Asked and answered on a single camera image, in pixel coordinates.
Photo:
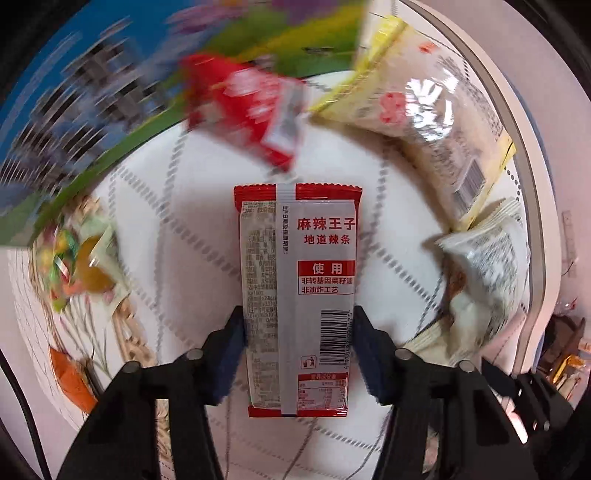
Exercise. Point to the round table with patterned cloth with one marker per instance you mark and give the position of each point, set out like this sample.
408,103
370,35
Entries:
184,254

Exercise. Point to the cream snack packet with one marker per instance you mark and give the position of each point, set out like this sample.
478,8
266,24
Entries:
429,344

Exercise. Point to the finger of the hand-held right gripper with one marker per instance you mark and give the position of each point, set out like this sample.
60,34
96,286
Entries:
549,401

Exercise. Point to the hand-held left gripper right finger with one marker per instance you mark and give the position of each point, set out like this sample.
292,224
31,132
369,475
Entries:
371,360

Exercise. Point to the red snack packet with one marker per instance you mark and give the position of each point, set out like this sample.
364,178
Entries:
244,101

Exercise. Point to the colourful candy bag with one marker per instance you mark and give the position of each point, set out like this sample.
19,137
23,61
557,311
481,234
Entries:
57,267

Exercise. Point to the yellow snack packet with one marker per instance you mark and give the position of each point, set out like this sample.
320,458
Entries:
429,115

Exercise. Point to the white grey snack packet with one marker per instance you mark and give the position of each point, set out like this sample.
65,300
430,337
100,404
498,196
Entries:
485,272

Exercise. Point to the orange snack packet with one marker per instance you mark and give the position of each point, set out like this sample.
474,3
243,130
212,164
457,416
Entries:
74,378

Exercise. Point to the red white spicy strip packet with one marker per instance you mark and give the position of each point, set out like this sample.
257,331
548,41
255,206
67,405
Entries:
318,249

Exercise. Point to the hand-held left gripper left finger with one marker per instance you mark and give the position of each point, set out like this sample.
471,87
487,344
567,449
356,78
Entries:
231,355

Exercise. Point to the clear cake packet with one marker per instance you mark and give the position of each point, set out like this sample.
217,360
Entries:
115,240

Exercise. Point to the blue printed cardboard box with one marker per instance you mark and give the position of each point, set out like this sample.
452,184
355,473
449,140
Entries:
92,92

